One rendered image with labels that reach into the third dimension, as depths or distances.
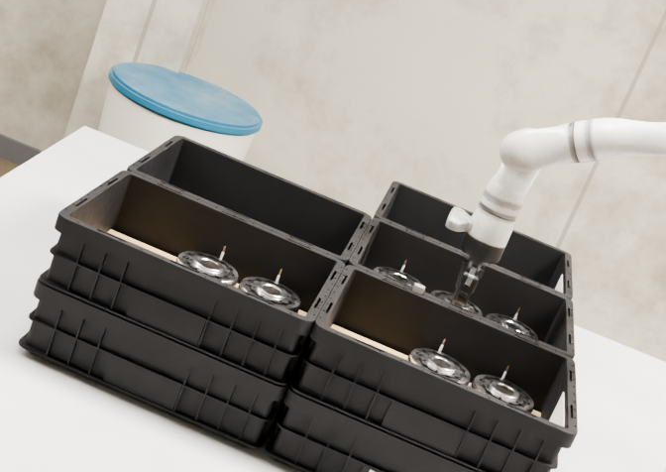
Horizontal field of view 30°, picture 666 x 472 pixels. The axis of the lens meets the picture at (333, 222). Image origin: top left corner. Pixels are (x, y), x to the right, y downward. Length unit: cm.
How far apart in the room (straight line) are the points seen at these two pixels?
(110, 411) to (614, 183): 282
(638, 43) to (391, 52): 82
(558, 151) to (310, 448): 65
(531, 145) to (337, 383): 56
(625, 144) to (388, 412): 62
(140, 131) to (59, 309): 200
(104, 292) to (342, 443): 41
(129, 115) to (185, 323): 209
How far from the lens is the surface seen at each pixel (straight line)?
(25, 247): 226
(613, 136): 208
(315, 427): 182
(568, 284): 246
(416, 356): 198
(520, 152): 210
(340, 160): 438
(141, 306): 181
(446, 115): 431
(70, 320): 187
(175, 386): 184
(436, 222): 260
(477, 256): 216
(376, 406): 179
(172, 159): 234
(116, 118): 388
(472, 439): 180
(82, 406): 183
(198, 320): 179
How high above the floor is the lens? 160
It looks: 18 degrees down
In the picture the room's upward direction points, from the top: 22 degrees clockwise
